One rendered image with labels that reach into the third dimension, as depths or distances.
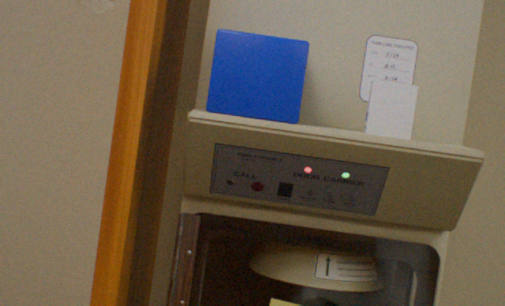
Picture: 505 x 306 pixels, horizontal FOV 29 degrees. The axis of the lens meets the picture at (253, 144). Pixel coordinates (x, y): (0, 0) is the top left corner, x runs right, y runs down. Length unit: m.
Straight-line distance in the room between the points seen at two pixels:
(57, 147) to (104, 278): 0.55
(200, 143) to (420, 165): 0.24
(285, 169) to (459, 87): 0.24
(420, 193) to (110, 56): 0.67
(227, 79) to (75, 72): 0.60
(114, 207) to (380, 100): 0.31
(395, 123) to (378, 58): 0.11
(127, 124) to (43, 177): 0.57
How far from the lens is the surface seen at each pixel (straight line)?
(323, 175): 1.08
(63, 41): 1.61
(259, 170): 1.08
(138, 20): 1.06
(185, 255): 1.15
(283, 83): 1.04
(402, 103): 1.07
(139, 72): 1.06
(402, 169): 1.07
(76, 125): 1.60
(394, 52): 1.16
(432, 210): 1.12
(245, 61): 1.04
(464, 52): 1.17
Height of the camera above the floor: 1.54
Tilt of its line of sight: 3 degrees down
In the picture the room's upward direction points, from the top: 8 degrees clockwise
